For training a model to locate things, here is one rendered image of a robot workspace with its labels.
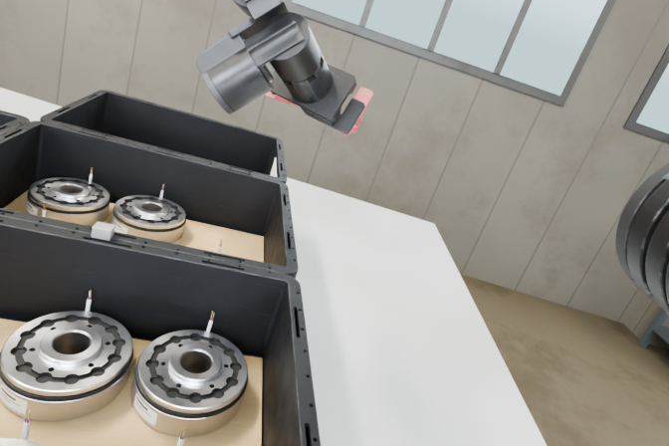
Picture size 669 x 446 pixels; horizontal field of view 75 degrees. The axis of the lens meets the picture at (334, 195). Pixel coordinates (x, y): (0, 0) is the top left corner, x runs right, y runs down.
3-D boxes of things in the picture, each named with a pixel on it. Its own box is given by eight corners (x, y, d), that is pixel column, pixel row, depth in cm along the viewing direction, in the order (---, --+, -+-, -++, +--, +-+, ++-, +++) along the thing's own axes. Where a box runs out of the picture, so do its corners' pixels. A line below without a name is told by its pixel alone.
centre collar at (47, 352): (108, 332, 42) (109, 326, 42) (95, 369, 38) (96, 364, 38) (49, 326, 41) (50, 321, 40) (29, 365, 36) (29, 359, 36)
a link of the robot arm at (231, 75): (253, -54, 42) (265, -29, 51) (154, 9, 43) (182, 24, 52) (316, 59, 45) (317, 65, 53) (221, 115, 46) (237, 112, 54)
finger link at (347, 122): (357, 154, 63) (343, 129, 55) (318, 133, 66) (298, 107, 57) (381, 114, 64) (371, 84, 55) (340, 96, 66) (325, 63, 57)
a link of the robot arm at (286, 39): (315, 35, 45) (292, -4, 47) (257, 70, 45) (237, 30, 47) (332, 70, 51) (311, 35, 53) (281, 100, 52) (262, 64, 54)
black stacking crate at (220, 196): (269, 242, 80) (286, 185, 77) (270, 357, 53) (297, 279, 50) (28, 189, 71) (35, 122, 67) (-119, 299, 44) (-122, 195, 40)
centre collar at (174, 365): (225, 353, 44) (227, 348, 44) (215, 391, 40) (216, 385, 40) (177, 342, 44) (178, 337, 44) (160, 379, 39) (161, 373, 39)
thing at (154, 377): (253, 346, 47) (254, 341, 47) (236, 424, 38) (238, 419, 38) (158, 324, 46) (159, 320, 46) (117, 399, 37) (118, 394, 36)
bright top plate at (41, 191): (120, 193, 70) (120, 190, 69) (88, 218, 60) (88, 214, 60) (55, 174, 68) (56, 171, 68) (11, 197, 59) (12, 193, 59)
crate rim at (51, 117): (279, 147, 105) (282, 138, 104) (284, 194, 78) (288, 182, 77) (101, 99, 95) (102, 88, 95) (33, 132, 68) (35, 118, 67)
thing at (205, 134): (268, 184, 108) (281, 140, 104) (269, 241, 81) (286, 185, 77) (95, 140, 98) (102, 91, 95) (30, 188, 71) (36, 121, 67)
